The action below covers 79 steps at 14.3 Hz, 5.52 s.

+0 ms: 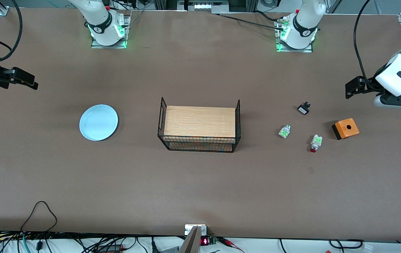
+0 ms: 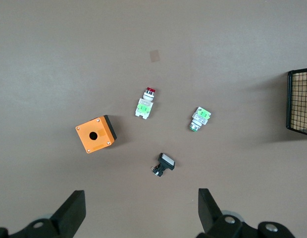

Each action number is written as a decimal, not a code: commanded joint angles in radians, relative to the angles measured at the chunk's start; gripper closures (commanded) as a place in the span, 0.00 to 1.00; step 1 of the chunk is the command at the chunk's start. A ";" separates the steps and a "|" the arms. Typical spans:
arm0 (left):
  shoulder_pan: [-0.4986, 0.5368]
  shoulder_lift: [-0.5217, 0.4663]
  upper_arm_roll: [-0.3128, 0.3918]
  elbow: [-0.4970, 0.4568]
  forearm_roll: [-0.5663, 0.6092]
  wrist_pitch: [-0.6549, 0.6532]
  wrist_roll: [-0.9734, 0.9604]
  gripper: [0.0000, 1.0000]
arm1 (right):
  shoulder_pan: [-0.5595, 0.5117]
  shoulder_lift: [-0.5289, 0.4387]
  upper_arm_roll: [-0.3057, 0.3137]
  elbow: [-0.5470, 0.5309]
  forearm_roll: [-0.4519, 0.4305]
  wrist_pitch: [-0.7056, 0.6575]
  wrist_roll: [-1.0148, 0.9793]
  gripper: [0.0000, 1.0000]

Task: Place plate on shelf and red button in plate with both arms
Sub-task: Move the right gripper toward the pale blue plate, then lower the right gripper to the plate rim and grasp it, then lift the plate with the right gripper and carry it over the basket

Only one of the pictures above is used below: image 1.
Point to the red push button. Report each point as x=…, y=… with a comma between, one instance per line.
x=315, y=142

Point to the red clip lead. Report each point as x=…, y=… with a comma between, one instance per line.
x=230, y=243

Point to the orange button enclosure box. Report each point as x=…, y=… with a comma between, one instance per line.
x=347, y=128

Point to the green push button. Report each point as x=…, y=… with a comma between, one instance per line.
x=284, y=131

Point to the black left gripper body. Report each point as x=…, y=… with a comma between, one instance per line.
x=367, y=86

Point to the black button with white face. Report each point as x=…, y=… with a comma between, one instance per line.
x=303, y=109

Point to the wooden shelf board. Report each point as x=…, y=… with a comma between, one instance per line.
x=200, y=121

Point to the red digit display module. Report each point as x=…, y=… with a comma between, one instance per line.
x=205, y=241

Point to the grey camera post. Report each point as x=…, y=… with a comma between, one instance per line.
x=190, y=242

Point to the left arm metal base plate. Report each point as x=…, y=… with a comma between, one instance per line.
x=291, y=50

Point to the light blue round plate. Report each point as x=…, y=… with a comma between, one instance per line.
x=98, y=122

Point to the small white bracket box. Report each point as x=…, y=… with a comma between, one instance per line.
x=190, y=228

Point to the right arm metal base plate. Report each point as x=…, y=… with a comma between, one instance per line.
x=98, y=46

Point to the metal frame with white lights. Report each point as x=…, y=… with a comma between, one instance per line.
x=202, y=6

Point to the black power adapter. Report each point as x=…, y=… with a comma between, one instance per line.
x=111, y=248

